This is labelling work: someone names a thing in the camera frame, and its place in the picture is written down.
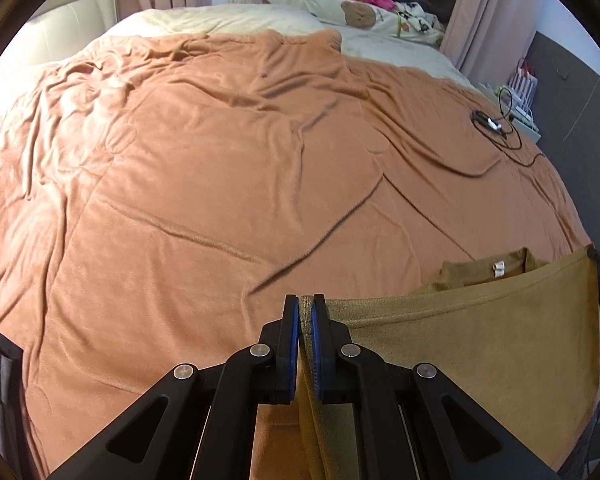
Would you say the bear print pillow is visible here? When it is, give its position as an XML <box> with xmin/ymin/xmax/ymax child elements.
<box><xmin>265</xmin><ymin>0</ymin><xmax>401</xmax><ymax>36</ymax></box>

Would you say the olive brown printed t-shirt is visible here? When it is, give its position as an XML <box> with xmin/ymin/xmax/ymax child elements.
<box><xmin>297</xmin><ymin>245</ymin><xmax>600</xmax><ymax>480</ymax></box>

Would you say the cream nightstand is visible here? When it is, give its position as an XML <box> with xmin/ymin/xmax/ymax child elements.
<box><xmin>480</xmin><ymin>80</ymin><xmax>543</xmax><ymax>143</ymax></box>

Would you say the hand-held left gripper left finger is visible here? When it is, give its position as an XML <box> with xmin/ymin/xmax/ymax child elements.
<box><xmin>45</xmin><ymin>294</ymin><xmax>301</xmax><ymax>480</ymax></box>

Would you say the cream padded headboard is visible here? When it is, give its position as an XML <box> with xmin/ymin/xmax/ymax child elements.
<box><xmin>0</xmin><ymin>0</ymin><xmax>118</xmax><ymax>76</ymax></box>

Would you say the black cable with clip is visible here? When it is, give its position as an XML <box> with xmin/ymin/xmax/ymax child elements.
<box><xmin>472</xmin><ymin>85</ymin><xmax>548</xmax><ymax>168</ymax></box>

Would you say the orange fleece blanket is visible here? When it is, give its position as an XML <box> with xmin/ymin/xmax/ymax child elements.
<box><xmin>0</xmin><ymin>30</ymin><xmax>593</xmax><ymax>471</ymax></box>

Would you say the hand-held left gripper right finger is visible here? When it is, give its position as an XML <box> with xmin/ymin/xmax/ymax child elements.
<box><xmin>312</xmin><ymin>294</ymin><xmax>561</xmax><ymax>480</ymax></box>

